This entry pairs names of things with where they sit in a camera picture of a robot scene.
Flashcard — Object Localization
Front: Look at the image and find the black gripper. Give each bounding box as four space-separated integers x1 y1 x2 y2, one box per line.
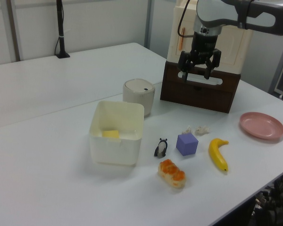
178 32 222 83

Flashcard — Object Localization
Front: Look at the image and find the cream plastic box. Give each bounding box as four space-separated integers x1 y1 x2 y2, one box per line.
89 100 145 167

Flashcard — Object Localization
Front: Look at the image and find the brown wooden drawer base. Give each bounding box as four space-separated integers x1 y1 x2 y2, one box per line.
159 60 241 114

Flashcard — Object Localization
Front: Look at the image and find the cream toy cabinet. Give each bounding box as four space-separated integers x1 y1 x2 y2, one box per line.
167 0 254 76

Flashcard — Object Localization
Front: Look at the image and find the beige lidded trash bin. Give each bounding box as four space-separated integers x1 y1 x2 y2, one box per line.
122 78 156 118

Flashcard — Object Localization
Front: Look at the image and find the purple foam cube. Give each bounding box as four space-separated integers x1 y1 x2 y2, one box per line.
175 133 199 157

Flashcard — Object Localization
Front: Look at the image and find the pink plate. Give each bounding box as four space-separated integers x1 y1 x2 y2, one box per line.
240 112 283 141

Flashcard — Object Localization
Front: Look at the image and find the panda figurine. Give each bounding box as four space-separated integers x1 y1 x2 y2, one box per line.
154 137 169 158

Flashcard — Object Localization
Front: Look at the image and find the yellow banana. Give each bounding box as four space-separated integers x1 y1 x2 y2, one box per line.
208 137 229 175

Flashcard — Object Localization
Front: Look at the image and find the yellow foam cube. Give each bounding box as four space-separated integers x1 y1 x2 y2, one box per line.
102 129 120 140

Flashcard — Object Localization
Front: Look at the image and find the toy bread loaf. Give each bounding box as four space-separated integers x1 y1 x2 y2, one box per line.
158 159 187 188

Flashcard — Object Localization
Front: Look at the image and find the black pole stand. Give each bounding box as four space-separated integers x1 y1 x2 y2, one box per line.
55 0 71 59

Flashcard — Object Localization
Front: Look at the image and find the white drawer handle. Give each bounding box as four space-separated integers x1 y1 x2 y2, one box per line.
176 70 224 87

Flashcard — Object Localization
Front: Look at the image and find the copper cabinet handle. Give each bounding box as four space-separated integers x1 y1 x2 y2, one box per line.
179 27 186 51

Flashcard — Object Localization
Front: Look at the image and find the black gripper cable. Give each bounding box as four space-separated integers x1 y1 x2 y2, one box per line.
177 0 194 39

